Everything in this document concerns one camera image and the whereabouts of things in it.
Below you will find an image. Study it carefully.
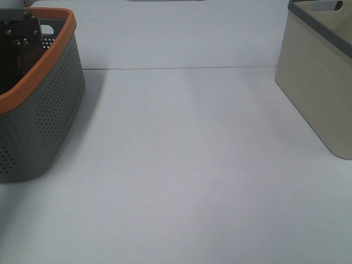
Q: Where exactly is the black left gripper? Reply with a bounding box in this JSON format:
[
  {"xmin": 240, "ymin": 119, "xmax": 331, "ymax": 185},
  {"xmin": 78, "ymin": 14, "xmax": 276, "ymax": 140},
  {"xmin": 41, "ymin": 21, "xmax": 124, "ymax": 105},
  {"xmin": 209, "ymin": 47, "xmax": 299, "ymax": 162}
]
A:
[{"xmin": 1, "ymin": 8, "xmax": 42, "ymax": 94}]

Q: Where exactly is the brown towel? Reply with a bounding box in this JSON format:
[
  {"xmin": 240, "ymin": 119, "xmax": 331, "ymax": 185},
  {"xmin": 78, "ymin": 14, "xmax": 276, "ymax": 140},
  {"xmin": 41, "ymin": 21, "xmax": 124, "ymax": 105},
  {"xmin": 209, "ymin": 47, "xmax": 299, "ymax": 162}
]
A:
[{"xmin": 16, "ymin": 48, "xmax": 46, "ymax": 75}]

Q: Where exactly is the grey perforated basket orange rim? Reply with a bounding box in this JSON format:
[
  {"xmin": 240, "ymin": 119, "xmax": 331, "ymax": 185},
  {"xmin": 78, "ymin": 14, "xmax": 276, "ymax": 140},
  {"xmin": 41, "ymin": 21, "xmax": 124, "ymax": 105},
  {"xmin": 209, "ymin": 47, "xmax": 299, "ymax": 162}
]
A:
[{"xmin": 1, "ymin": 7, "xmax": 85, "ymax": 183}]

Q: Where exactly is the beige basket grey rim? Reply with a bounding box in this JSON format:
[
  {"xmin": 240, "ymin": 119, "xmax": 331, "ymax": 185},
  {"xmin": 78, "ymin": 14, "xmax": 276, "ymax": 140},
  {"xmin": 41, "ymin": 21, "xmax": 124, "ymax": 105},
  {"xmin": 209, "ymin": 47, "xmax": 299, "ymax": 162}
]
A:
[{"xmin": 275, "ymin": 1, "xmax": 351, "ymax": 160}]

